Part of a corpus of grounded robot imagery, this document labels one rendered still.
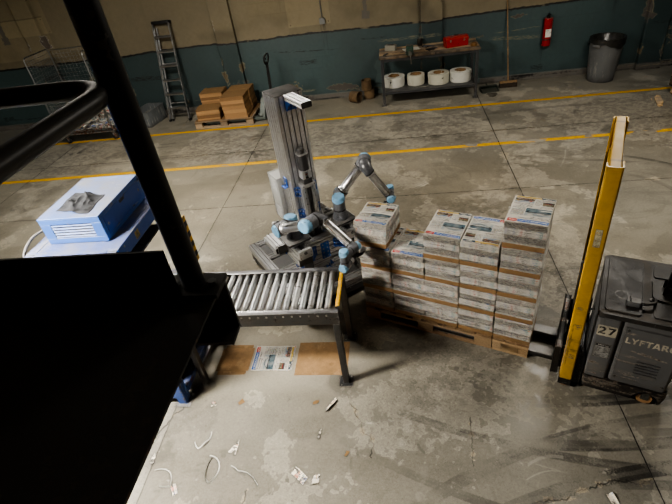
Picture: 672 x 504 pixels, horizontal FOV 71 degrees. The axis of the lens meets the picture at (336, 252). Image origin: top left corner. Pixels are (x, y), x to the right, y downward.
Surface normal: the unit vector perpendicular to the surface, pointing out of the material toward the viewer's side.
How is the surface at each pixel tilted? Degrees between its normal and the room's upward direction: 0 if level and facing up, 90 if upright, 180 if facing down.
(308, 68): 90
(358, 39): 90
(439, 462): 0
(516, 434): 0
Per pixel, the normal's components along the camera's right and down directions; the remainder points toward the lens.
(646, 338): -0.46, 0.57
